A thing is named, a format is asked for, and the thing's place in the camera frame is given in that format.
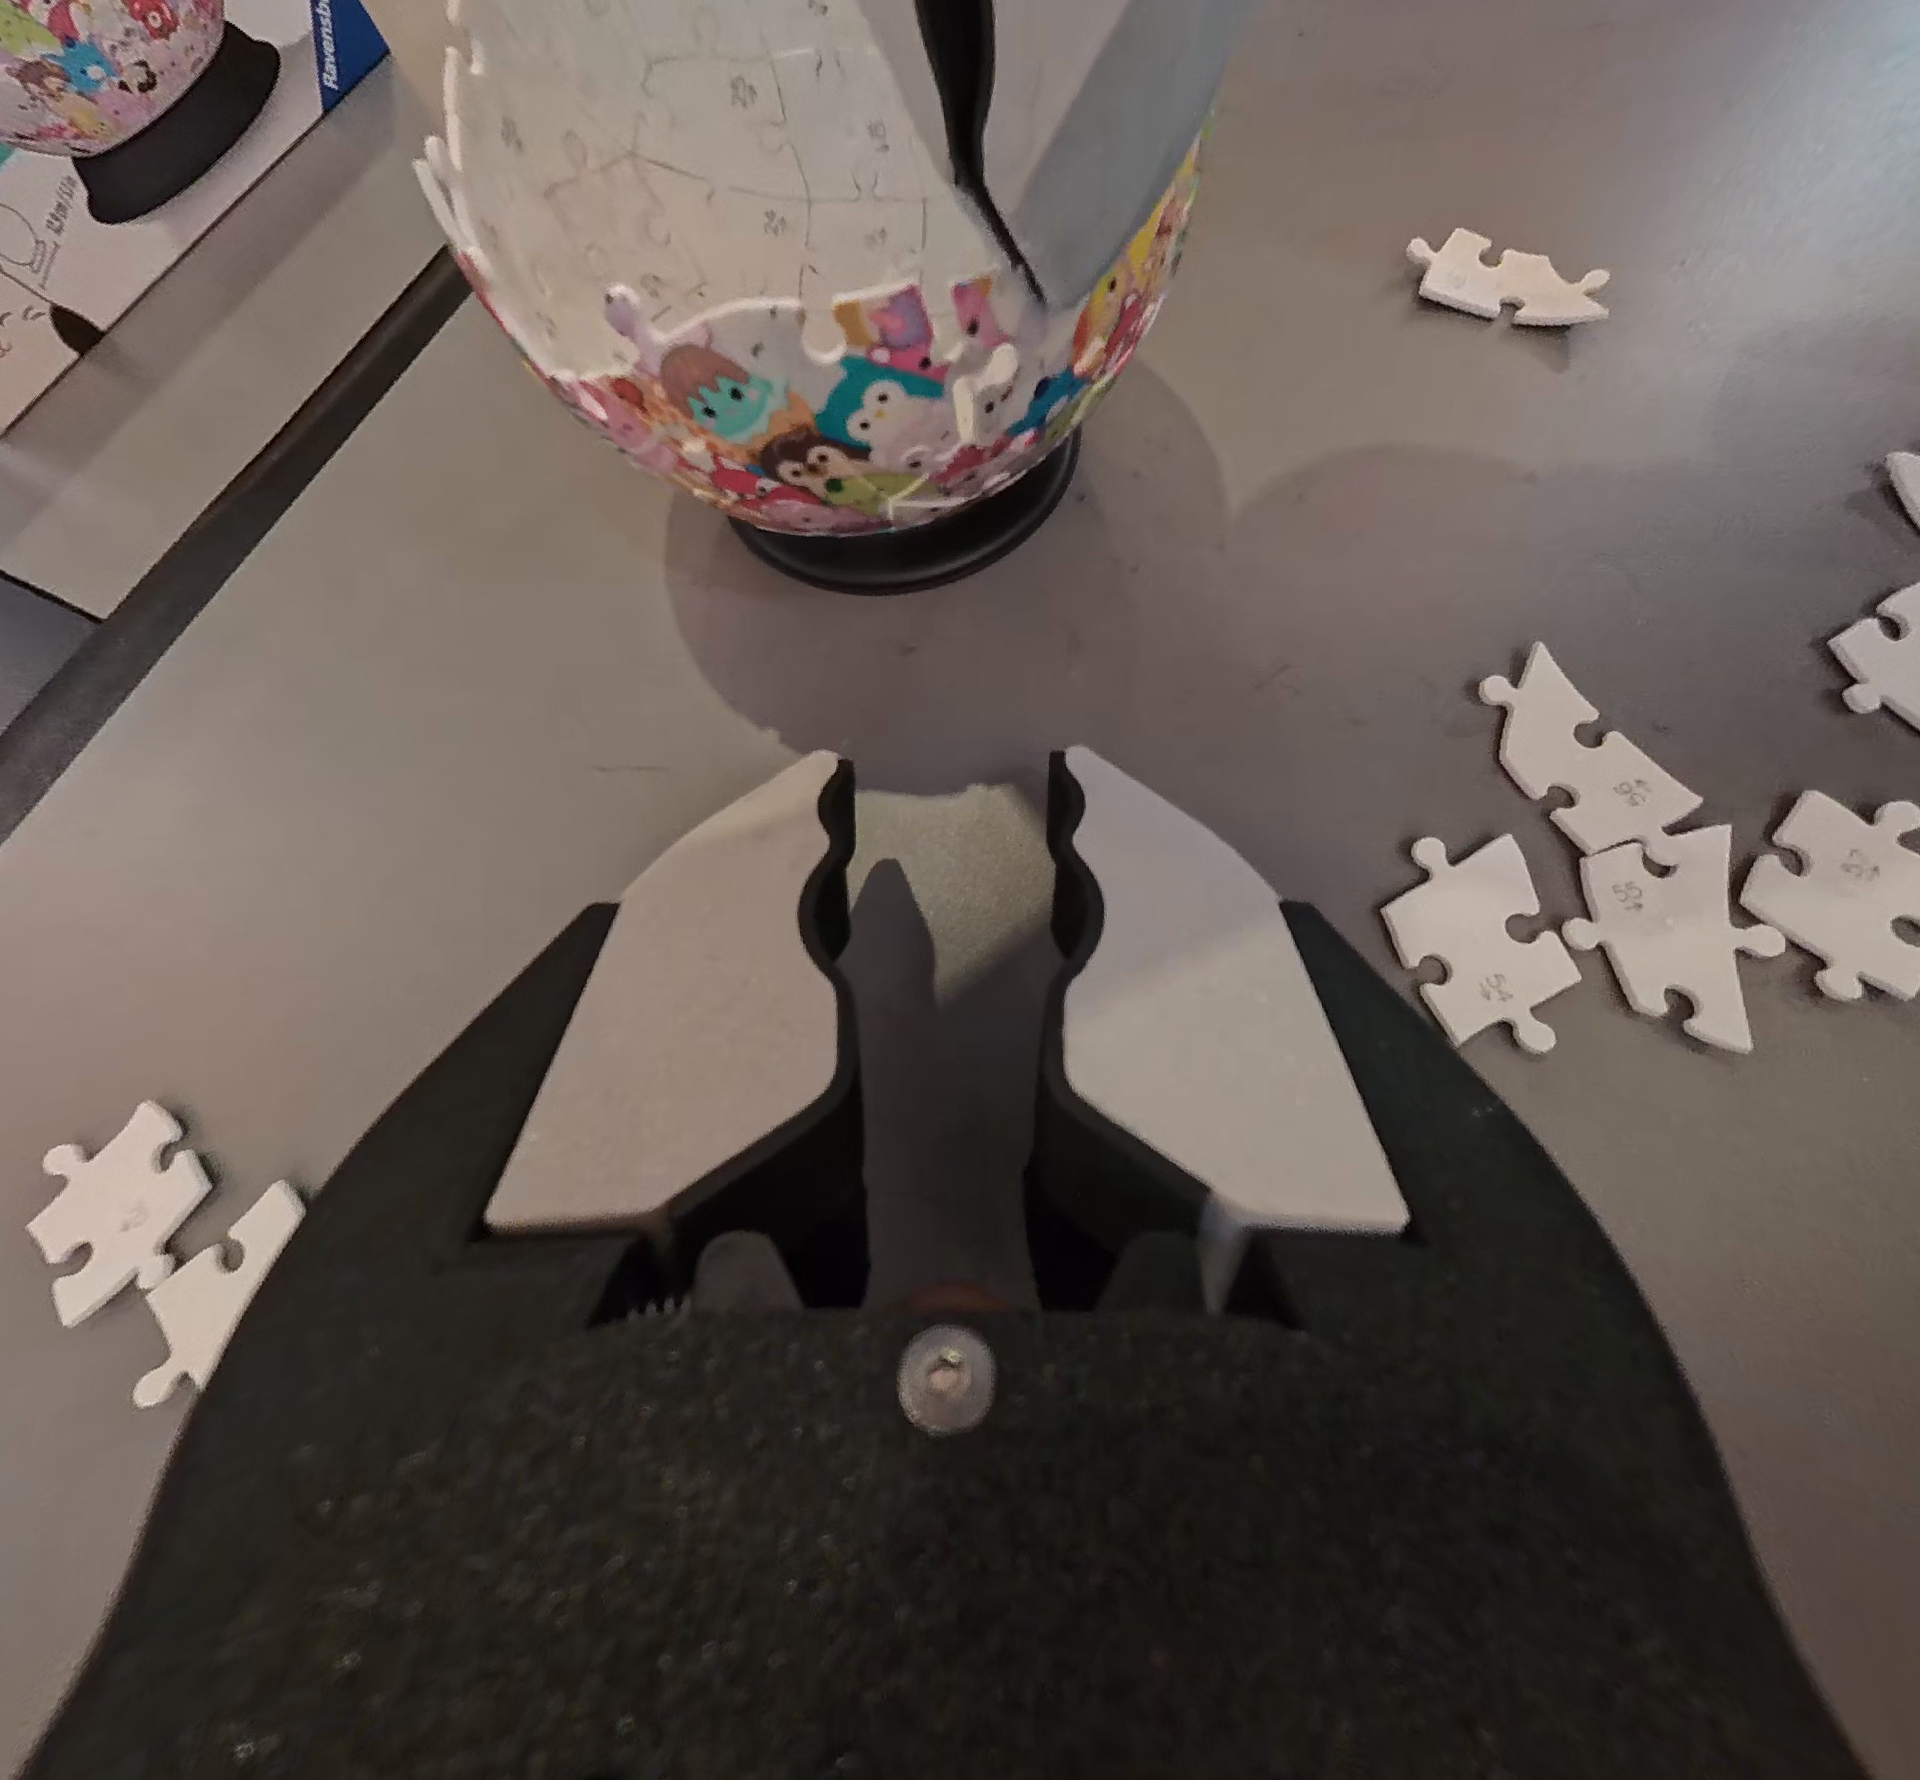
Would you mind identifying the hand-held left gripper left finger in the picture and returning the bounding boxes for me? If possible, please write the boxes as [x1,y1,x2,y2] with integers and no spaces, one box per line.
[480,748,865,1319]

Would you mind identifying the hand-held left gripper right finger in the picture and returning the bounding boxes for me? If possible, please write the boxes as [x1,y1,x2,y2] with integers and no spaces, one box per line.
[1040,741,1413,1319]

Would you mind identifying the colourful puzzle ball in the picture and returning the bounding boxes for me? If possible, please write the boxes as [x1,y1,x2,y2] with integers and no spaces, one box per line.
[408,0,1212,528]

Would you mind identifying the row of white puzzle pieces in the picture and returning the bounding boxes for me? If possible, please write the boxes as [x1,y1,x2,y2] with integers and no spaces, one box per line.
[1376,225,1920,1059]

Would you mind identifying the single white puzzle piece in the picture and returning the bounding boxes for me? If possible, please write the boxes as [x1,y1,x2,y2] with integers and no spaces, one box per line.
[130,1181,311,1412]
[26,1098,218,1333]

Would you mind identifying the black ball stand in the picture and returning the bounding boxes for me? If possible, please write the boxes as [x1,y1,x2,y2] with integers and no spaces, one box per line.
[727,425,1085,599]

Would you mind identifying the colourful puzzle box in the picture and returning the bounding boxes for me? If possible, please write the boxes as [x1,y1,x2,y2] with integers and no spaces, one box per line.
[0,0,391,439]

